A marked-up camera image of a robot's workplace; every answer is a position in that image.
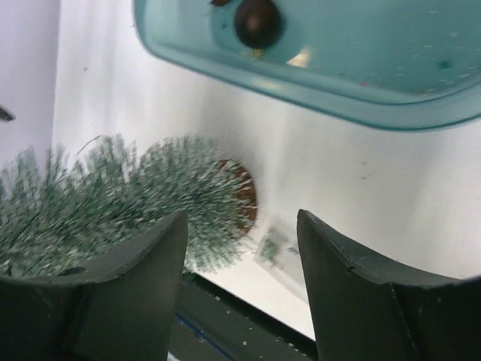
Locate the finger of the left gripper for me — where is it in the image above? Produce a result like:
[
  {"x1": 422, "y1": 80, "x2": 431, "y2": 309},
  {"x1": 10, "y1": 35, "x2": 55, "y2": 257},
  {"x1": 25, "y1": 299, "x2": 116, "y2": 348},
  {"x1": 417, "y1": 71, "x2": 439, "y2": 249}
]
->
[{"x1": 0, "y1": 107, "x2": 16, "y2": 122}]

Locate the dark brown ball ornament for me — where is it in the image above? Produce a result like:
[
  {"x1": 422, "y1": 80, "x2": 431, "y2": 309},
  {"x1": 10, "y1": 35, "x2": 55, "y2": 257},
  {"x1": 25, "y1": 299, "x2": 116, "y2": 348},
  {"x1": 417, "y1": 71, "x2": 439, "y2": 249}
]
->
[{"x1": 234, "y1": 0, "x2": 282, "y2": 50}]

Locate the small frosted christmas tree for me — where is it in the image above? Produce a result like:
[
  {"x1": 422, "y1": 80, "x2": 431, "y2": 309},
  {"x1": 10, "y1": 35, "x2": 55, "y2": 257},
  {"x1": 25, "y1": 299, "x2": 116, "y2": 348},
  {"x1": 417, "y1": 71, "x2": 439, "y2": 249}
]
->
[{"x1": 1, "y1": 135, "x2": 258, "y2": 278}]

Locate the teal plastic container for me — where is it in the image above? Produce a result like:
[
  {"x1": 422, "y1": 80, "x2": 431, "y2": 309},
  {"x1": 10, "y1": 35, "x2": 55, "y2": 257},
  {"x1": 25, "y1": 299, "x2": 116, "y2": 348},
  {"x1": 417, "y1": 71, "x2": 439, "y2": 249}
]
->
[{"x1": 132, "y1": 1, "x2": 480, "y2": 130}]

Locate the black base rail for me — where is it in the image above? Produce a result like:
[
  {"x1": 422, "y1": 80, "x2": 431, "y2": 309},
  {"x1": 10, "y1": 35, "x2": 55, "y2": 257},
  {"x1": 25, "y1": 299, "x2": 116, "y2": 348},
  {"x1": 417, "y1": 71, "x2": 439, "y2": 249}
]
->
[{"x1": 169, "y1": 275, "x2": 318, "y2": 361}]

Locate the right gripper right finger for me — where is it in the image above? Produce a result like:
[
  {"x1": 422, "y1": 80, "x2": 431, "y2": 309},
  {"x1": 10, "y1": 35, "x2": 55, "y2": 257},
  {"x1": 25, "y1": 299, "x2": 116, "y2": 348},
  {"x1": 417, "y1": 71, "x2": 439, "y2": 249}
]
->
[{"x1": 297, "y1": 210, "x2": 480, "y2": 361}]

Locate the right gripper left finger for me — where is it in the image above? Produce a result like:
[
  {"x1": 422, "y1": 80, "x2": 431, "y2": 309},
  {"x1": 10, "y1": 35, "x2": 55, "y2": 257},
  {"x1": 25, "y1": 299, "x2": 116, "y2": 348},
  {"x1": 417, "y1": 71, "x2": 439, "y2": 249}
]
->
[{"x1": 1, "y1": 211, "x2": 188, "y2": 360}]

